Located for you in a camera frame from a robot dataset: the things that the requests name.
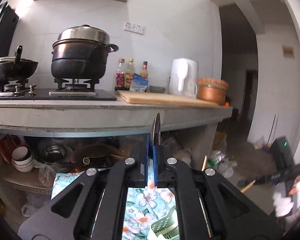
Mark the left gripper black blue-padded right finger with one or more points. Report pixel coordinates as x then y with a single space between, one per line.
208 205

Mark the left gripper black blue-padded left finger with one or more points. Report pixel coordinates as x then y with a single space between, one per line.
93 205

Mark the metal spoon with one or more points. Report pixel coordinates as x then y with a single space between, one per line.
155 134

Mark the concrete kitchen counter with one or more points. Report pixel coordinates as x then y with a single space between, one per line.
83 119

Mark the white gloved hand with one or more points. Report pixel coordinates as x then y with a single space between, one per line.
287 206

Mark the mint green utensil basket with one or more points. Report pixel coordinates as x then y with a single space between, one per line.
165 228

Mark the floral blue cloth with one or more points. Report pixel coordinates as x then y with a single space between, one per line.
145 206

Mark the stainless steel bowls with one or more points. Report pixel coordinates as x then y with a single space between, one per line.
56 153

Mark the stack of white bowls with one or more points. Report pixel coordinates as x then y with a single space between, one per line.
22 159

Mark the wooden cutting board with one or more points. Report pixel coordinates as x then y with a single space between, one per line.
144 98

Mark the copper bowl with woven lid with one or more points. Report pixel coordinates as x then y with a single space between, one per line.
212 90

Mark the black gas stove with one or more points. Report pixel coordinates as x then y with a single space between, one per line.
65 90

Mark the white electric kettle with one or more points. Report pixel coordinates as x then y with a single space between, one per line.
183 78

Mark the blue white plastic bag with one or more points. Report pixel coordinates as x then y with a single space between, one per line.
138 83

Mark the yellow cap sauce bottle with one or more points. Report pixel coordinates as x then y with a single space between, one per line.
129 74

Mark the red cap sauce bottle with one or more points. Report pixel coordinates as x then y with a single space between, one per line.
144 71

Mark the large black steamer pot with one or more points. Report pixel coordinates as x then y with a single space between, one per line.
81 52

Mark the black wok with lid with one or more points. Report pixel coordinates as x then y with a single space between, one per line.
16 68

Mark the white wall socket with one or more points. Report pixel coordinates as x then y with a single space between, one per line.
134 28

